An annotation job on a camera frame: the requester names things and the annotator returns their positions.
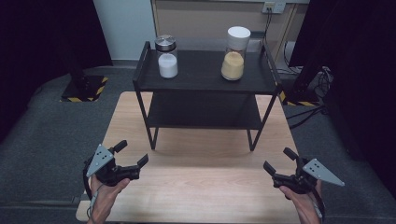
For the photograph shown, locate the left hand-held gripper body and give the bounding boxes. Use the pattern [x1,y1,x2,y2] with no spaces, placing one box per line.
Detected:
[83,143,142,188]

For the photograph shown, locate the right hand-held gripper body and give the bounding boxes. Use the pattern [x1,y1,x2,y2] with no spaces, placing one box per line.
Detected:
[272,157,346,196]

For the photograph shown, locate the black two-tier shelf rack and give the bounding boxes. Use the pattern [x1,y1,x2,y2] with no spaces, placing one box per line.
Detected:
[132,40,284,153]

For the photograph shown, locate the glass jar with metal lid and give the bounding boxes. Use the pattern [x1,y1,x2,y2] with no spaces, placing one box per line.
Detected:
[154,34,179,79]

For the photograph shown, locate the glass jar with white lid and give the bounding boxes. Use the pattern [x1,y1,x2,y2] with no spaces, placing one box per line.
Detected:
[220,25,252,82]

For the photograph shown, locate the person's left hand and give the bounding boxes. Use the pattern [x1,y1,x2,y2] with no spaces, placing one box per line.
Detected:
[87,174,132,224]

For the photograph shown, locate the person's right hand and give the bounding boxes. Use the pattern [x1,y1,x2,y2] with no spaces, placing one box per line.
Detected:
[278,179,323,224]

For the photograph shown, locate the striped-edge black stand base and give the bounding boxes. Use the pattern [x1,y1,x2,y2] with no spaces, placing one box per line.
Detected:
[59,74,109,104]
[278,89,320,107]

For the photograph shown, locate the black curtain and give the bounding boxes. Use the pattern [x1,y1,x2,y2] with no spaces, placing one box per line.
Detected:
[0,0,113,145]
[288,0,396,199]

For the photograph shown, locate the light wooden cabinet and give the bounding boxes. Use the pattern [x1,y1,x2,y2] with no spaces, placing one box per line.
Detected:
[150,0,311,62]

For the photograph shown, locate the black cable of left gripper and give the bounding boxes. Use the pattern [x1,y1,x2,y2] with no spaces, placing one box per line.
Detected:
[81,160,95,202]

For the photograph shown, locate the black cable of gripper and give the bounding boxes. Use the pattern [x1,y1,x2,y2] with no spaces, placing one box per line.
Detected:
[311,186,327,223]
[81,160,95,202]

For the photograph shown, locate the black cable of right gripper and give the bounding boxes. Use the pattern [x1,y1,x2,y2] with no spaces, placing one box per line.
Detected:
[311,186,327,223]

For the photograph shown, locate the black floor cables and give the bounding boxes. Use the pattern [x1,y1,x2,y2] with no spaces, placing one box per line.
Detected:
[285,105,329,131]

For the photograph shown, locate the tangled cable bundle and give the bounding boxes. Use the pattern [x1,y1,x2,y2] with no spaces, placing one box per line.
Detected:
[309,65,334,96]

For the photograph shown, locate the black cable from wall outlet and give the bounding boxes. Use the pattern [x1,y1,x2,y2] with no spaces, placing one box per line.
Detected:
[262,11,274,43]

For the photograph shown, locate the white wall outlet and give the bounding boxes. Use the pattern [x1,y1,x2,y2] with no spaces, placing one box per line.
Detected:
[262,1,286,15]

